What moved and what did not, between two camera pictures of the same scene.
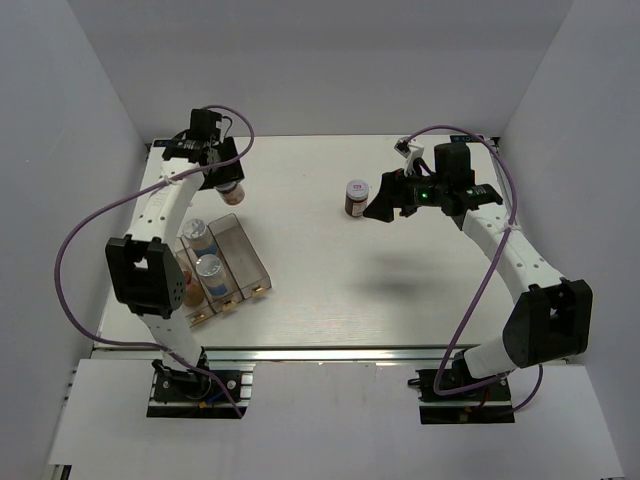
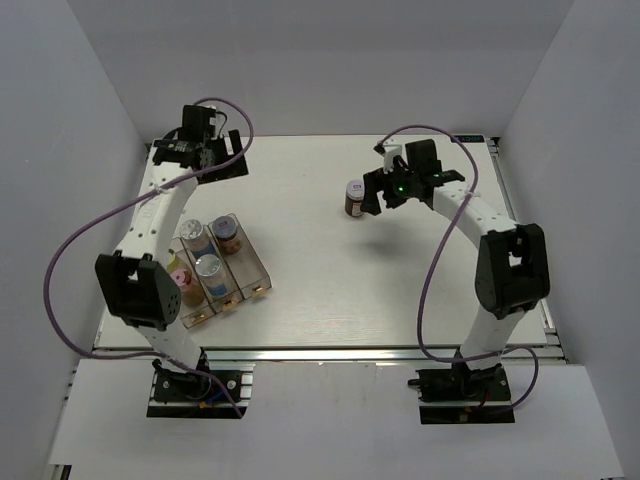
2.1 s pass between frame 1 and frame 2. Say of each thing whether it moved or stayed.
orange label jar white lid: moved
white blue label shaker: stayed
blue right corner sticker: stayed
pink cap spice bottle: stayed
